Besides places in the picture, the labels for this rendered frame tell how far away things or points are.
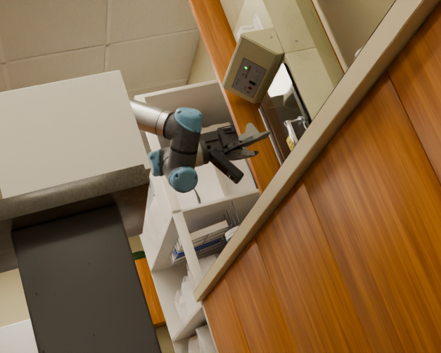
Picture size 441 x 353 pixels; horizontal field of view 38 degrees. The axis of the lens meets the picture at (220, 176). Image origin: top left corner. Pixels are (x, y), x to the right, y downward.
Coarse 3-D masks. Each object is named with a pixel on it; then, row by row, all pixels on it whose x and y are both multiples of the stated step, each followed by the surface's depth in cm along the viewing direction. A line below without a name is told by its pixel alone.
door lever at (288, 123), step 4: (288, 120) 197; (292, 120) 198; (296, 120) 198; (300, 120) 198; (284, 124) 198; (288, 124) 197; (300, 124) 199; (288, 128) 196; (292, 128) 196; (288, 132) 197; (292, 132) 196; (292, 136) 195; (296, 136) 196; (292, 140) 196; (296, 140) 195
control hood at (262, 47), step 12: (240, 36) 202; (252, 36) 201; (264, 36) 202; (276, 36) 203; (240, 48) 206; (252, 48) 204; (264, 48) 201; (276, 48) 201; (240, 60) 211; (252, 60) 209; (264, 60) 206; (276, 60) 204; (228, 72) 220; (228, 84) 226; (264, 84) 217; (240, 96) 229
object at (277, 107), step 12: (288, 72) 199; (276, 84) 209; (288, 84) 201; (276, 96) 212; (288, 96) 203; (264, 108) 224; (276, 108) 214; (288, 108) 205; (300, 108) 197; (276, 120) 216; (276, 132) 219; (300, 132) 201; (276, 144) 221
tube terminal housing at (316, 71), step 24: (264, 0) 208; (288, 0) 209; (240, 24) 230; (264, 24) 211; (288, 24) 206; (312, 24) 215; (288, 48) 202; (312, 48) 204; (312, 72) 200; (336, 72) 212; (264, 96) 225; (312, 96) 197
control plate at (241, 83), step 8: (240, 64) 213; (248, 64) 211; (256, 64) 209; (240, 72) 217; (248, 72) 215; (256, 72) 213; (264, 72) 211; (240, 80) 220; (248, 80) 218; (256, 80) 216; (240, 88) 225; (256, 88) 220; (248, 96) 226
